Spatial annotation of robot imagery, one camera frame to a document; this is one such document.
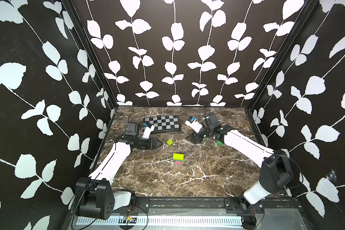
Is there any lime lego brick long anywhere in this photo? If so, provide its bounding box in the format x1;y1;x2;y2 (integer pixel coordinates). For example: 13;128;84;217
173;153;184;161

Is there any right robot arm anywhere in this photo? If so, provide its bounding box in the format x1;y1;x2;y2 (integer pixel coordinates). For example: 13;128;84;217
185;113;294;212

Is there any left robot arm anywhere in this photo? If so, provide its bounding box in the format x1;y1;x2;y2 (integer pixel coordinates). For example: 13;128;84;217
75;135;163;220

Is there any black white chessboard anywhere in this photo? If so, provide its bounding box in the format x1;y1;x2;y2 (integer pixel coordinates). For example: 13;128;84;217
143;115;181;134

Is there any small circuit board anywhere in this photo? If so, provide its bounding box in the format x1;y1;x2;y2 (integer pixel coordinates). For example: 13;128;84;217
119;216;137;226

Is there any white perforated strip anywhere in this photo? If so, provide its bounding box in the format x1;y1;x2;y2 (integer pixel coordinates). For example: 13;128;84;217
76;216;243;228

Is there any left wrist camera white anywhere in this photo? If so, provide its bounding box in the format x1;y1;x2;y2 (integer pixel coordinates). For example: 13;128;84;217
142;123;155;139

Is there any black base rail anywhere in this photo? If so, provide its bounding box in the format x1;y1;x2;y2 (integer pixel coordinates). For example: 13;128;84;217
116;196;302;216

